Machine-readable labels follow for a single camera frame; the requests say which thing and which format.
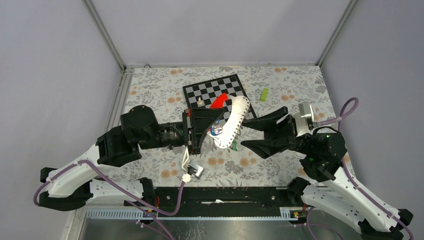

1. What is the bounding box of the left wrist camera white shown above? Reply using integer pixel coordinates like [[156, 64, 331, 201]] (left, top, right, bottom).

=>
[[181, 146, 204, 184]]

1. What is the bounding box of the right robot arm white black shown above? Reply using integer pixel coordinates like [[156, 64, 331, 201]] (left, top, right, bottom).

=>
[[242, 103, 413, 240]]

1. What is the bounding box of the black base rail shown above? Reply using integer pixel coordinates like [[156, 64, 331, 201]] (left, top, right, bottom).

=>
[[123, 186, 307, 219]]

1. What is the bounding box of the black grey chessboard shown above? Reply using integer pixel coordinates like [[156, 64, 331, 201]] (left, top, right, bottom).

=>
[[182, 74, 247, 108]]

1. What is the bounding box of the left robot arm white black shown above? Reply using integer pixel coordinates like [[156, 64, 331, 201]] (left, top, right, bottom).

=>
[[33, 105, 224, 212]]

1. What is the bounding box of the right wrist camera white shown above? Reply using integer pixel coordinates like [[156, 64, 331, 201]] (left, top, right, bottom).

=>
[[292, 101, 315, 137]]

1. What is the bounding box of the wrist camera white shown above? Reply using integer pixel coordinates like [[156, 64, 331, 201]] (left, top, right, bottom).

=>
[[292, 101, 315, 137], [181, 146, 204, 184]]

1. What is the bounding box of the floral table mat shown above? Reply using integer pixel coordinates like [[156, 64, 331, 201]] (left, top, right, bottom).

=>
[[111, 66, 338, 187]]

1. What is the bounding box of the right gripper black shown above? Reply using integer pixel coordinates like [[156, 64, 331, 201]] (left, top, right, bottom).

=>
[[239, 104, 314, 158]]

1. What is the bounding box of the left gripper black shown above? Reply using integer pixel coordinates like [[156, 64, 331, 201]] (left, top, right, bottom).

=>
[[138, 108, 226, 156]]

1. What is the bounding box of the green key tag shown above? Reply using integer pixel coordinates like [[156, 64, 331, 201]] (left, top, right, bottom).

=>
[[231, 140, 238, 152]]

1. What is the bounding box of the lime green block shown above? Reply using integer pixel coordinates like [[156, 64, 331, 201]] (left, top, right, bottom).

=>
[[259, 88, 269, 102]]

